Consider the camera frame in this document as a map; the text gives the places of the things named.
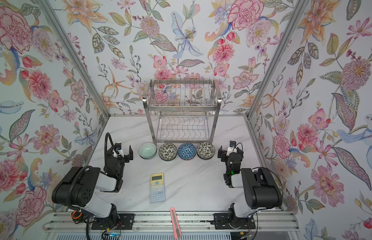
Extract pale green ceramic bowl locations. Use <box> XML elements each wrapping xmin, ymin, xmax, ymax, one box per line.
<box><xmin>139</xmin><ymin>143</ymin><xmax>157</xmax><ymax>160</ymax></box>

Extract black white floral bowl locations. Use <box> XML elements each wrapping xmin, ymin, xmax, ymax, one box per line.
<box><xmin>159</xmin><ymin>143</ymin><xmax>178</xmax><ymax>161</ymax></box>
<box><xmin>197</xmin><ymin>142</ymin><xmax>216</xmax><ymax>160</ymax></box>

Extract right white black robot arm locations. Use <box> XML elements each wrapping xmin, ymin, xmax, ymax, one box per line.
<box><xmin>214</xmin><ymin>141</ymin><xmax>282</xmax><ymax>229</ymax></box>

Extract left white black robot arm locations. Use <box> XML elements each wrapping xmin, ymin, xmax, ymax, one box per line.
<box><xmin>52</xmin><ymin>148</ymin><xmax>134</xmax><ymax>228</ymax></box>

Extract steel two-tier dish rack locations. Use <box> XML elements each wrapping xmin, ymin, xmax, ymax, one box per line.
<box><xmin>142</xmin><ymin>79</ymin><xmax>223</xmax><ymax>145</ymax></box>

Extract blue patterned ceramic bowl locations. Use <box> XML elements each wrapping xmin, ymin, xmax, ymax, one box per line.
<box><xmin>178</xmin><ymin>143</ymin><xmax>197</xmax><ymax>160</ymax></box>

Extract yellow blue calculator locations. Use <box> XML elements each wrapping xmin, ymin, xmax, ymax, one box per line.
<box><xmin>150</xmin><ymin>173</ymin><xmax>166</xmax><ymax>204</ymax></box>

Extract pink utility knife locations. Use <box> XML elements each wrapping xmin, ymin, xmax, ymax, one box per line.
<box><xmin>170</xmin><ymin>207</ymin><xmax>182</xmax><ymax>240</ymax></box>

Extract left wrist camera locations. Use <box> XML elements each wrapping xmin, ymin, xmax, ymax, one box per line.
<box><xmin>113</xmin><ymin>150</ymin><xmax>124</xmax><ymax>158</ymax></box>

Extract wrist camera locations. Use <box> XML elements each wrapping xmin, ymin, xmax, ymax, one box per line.
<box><xmin>226</xmin><ymin>147</ymin><xmax>237</xmax><ymax>156</ymax></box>
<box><xmin>113</xmin><ymin>150</ymin><xmax>124</xmax><ymax>158</ymax></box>

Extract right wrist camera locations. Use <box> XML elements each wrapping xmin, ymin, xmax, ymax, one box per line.
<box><xmin>226</xmin><ymin>147</ymin><xmax>237</xmax><ymax>156</ymax></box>

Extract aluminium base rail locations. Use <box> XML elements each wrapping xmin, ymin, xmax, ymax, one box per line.
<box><xmin>42</xmin><ymin>209</ymin><xmax>300</xmax><ymax>233</ymax></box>

